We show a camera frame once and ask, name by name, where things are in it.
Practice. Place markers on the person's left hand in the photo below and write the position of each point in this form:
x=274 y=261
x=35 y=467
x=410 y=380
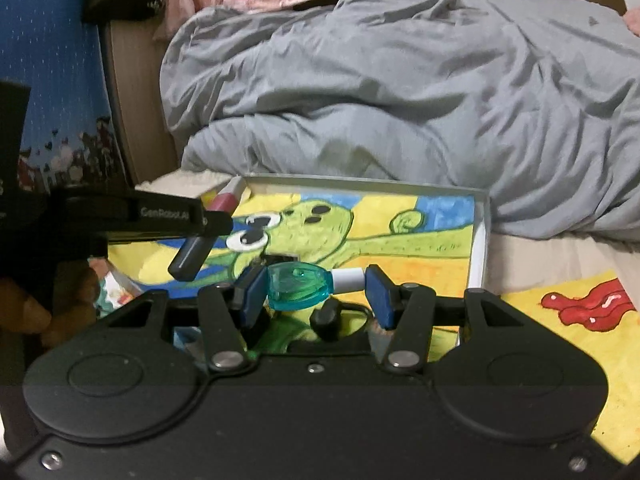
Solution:
x=75 y=300

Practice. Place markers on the yellow drawing with red blobs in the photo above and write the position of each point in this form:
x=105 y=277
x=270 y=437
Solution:
x=575 y=360

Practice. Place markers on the light wooden headboard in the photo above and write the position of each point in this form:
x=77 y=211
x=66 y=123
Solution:
x=135 y=110

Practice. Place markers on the grey duvet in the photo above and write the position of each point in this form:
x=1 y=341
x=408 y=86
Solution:
x=400 y=85

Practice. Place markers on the purple lip gloss tube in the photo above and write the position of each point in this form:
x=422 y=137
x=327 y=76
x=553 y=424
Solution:
x=225 y=198

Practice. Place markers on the metal tin tray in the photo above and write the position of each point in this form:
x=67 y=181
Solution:
x=425 y=240

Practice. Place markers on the teal-capped white marker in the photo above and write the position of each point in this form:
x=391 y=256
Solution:
x=295 y=287

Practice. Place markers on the blue wall poster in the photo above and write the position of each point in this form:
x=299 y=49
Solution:
x=50 y=60

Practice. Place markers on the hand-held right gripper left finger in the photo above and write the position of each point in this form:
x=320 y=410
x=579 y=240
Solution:
x=252 y=294

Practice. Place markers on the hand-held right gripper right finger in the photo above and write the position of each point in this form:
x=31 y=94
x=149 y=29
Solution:
x=380 y=296

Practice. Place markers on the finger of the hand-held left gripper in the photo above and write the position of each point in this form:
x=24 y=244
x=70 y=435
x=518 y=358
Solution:
x=190 y=257
x=170 y=215

